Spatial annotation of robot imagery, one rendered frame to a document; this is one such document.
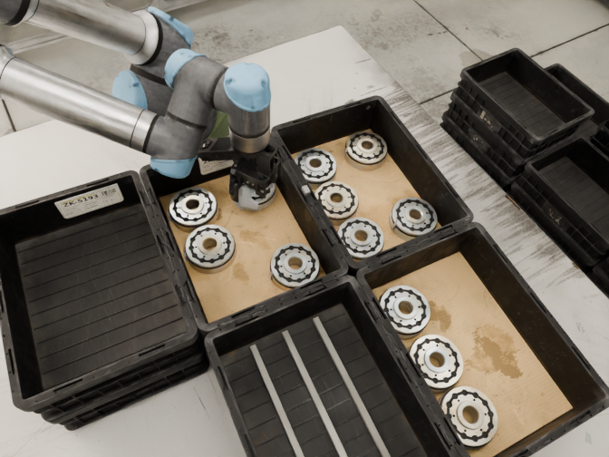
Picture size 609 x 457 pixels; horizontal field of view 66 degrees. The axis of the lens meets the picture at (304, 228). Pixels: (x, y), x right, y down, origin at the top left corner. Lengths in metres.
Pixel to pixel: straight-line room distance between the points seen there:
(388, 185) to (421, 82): 1.66
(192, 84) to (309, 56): 0.86
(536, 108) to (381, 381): 1.40
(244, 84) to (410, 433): 0.67
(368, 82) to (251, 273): 0.83
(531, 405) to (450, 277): 0.29
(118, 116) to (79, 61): 2.01
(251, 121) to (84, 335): 0.52
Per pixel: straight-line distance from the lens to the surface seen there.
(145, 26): 1.16
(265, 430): 0.91
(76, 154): 1.44
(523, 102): 2.07
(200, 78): 0.85
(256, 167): 0.94
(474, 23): 3.33
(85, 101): 0.91
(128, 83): 1.21
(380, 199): 1.13
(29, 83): 0.93
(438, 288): 1.05
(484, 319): 1.06
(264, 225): 1.06
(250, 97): 0.79
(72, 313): 1.04
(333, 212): 1.05
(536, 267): 1.34
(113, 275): 1.05
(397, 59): 2.88
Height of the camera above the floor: 1.73
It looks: 58 degrees down
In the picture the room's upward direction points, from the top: 7 degrees clockwise
